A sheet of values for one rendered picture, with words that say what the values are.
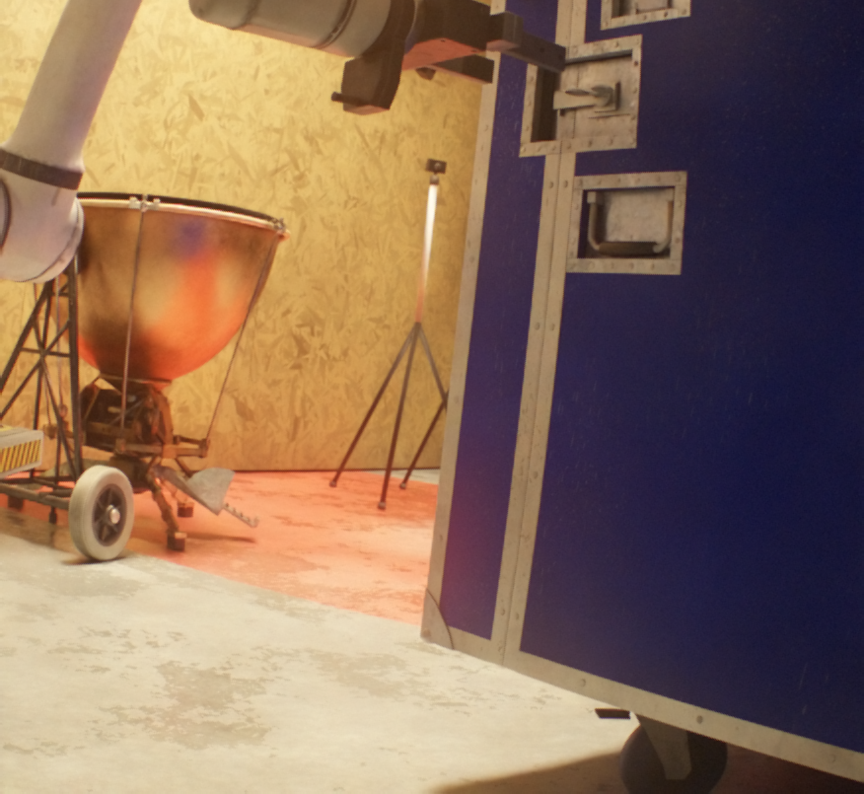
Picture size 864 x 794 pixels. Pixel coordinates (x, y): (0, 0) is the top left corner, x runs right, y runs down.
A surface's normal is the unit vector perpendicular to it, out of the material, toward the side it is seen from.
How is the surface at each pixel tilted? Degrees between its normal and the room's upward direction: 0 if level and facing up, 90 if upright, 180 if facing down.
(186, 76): 90
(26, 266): 141
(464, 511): 90
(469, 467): 90
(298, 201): 90
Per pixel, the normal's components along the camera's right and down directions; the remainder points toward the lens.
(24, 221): 0.88, 0.03
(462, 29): 0.62, 0.07
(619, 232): -0.78, -0.08
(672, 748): 0.05, 0.01
